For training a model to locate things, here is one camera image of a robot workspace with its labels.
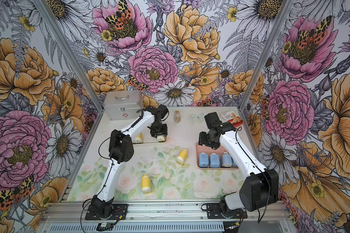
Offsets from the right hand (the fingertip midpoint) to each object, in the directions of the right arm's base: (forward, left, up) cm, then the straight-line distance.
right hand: (204, 145), depth 81 cm
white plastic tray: (+13, +34, -10) cm, 38 cm away
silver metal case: (+36, +52, -1) cm, 64 cm away
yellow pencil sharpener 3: (-18, +31, -7) cm, 37 cm away
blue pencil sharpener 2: (-5, -6, -9) cm, 12 cm away
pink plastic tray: (+6, -1, -14) cm, 15 cm away
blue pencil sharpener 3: (-5, -13, -8) cm, 16 cm away
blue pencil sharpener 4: (-6, -17, -10) cm, 21 cm away
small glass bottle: (+32, +15, -12) cm, 38 cm away
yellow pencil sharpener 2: (-2, +12, -8) cm, 15 cm away
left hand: (+12, +25, -9) cm, 29 cm away
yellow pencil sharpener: (+11, +25, -9) cm, 29 cm away
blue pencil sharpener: (-4, 0, -9) cm, 10 cm away
